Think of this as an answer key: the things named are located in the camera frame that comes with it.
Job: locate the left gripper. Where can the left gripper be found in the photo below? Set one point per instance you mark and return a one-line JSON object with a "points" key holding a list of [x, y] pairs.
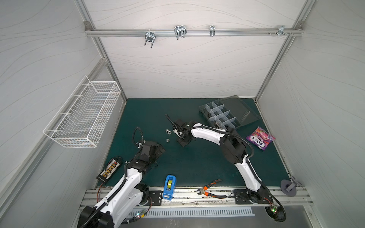
{"points": [[158, 152]]}

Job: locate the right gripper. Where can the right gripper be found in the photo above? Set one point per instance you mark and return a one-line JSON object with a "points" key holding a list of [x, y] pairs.
{"points": [[179, 130]]}

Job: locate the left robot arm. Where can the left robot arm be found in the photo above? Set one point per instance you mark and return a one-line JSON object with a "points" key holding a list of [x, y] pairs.
{"points": [[112, 210]]}

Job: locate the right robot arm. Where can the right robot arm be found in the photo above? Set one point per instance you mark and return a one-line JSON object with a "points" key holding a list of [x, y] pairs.
{"points": [[235, 149]]}

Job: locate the blue tape dispenser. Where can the blue tape dispenser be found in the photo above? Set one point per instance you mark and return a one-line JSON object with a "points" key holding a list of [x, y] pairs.
{"points": [[169, 187]]}

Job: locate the clear compartment organizer box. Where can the clear compartment organizer box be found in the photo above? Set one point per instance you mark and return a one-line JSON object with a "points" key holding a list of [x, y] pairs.
{"points": [[229, 112]]}

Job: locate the screwdriver bit set case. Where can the screwdriver bit set case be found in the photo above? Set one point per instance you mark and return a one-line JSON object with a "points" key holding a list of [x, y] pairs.
{"points": [[110, 169]]}

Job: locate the pink Fox's candy bag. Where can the pink Fox's candy bag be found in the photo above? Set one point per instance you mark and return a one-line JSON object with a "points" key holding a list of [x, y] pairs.
{"points": [[260, 138]]}

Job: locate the metal U-bolt clamp left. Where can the metal U-bolt clamp left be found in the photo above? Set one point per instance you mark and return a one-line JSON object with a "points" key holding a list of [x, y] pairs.
{"points": [[150, 37]]}

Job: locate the metal u-bolt clamp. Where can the metal u-bolt clamp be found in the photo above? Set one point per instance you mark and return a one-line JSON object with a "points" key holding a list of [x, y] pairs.
{"points": [[150, 37], [180, 31]]}

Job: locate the metal U-bolt clamp middle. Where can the metal U-bolt clamp middle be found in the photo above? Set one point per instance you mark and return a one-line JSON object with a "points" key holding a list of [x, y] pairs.
{"points": [[180, 31]]}

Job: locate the metal hook clamp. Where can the metal hook clamp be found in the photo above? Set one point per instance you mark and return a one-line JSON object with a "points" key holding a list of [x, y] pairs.
{"points": [[212, 31]]}

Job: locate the grey tape spool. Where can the grey tape spool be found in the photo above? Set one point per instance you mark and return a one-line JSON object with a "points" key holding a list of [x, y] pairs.
{"points": [[288, 187]]}

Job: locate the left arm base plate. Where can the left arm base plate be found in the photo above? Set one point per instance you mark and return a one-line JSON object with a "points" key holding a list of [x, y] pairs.
{"points": [[153, 198]]}

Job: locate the white wire basket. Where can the white wire basket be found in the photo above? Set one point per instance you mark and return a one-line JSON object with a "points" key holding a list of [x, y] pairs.
{"points": [[81, 120]]}

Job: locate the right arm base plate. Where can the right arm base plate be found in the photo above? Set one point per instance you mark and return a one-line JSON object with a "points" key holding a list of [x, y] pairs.
{"points": [[246, 196]]}

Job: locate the aluminium crossbar rail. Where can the aluminium crossbar rail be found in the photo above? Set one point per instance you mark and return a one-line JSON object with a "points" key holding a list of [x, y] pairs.
{"points": [[191, 32]]}

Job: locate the metal bracket right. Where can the metal bracket right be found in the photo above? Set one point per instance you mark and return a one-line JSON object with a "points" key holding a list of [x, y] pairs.
{"points": [[281, 32]]}

